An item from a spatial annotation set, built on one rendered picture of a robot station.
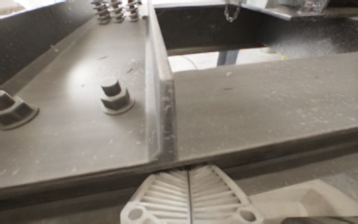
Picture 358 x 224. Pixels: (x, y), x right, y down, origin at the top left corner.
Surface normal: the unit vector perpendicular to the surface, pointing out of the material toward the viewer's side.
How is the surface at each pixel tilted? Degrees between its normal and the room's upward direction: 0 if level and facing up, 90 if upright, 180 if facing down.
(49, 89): 0
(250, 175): 0
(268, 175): 0
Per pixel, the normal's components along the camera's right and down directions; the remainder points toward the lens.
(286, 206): -0.03, -0.69
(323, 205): -0.93, 0.00
